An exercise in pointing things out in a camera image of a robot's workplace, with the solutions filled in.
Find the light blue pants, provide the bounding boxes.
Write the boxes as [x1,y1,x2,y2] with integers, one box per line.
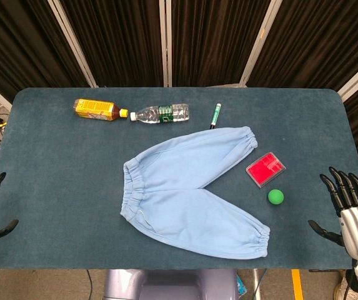
[119,126,271,261]

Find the yellow floor tape strip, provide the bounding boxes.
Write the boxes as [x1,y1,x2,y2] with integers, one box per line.
[291,269,304,300]

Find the teal felt table cover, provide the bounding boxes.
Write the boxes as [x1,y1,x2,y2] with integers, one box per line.
[0,87,358,271]

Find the green ball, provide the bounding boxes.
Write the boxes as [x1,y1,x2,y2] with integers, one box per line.
[267,189,285,206]

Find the red clear plastic card box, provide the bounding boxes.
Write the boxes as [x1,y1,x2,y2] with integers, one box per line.
[245,151,287,189]

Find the white table leg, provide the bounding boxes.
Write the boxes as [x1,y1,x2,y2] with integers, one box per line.
[252,268,261,300]

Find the blue packet under table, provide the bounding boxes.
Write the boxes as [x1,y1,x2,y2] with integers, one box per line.
[236,274,249,296]

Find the yellow label tea bottle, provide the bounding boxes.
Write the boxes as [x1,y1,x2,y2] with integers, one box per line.
[73,98,129,121]

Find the green white marker pen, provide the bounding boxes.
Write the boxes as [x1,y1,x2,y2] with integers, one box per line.
[209,103,222,130]

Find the lavender robot torso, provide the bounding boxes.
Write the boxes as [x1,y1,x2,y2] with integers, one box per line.
[102,268,239,300]

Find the clear green label water bottle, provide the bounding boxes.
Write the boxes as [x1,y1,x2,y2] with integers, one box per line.
[130,104,190,124]

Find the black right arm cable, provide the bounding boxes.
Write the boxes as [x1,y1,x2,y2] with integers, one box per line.
[344,269,358,294]

